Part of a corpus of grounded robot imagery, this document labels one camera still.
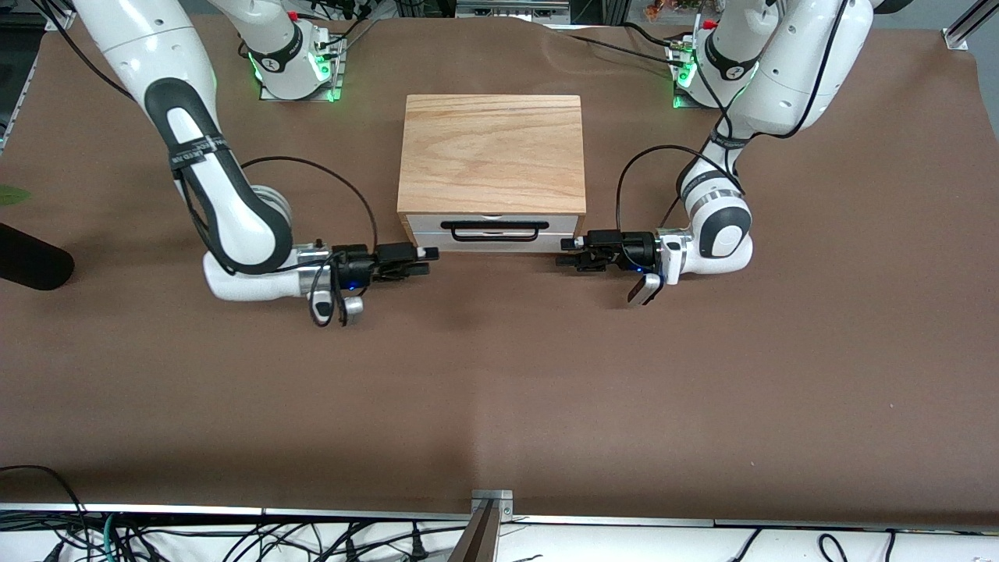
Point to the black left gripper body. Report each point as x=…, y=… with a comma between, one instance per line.
x=638, y=250

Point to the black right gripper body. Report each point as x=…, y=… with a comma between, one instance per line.
x=353, y=261

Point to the white-fronted wooden drawer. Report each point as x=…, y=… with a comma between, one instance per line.
x=425, y=223

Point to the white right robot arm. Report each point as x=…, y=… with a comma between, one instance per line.
x=148, y=47

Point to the wooden drawer cabinet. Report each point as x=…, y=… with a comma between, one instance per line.
x=492, y=152

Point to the brown table cover sheet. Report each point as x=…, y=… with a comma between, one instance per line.
x=499, y=375

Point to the grey metal box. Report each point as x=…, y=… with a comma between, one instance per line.
x=511, y=9

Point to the black oval object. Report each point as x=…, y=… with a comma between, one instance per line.
x=31, y=261

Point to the green plant leaf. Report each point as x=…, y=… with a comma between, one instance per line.
x=12, y=195

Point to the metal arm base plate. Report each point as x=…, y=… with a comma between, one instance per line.
x=677, y=97
x=332, y=74

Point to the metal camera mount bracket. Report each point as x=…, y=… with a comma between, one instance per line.
x=490, y=507

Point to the aluminium frame profile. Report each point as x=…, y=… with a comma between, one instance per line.
x=968, y=27

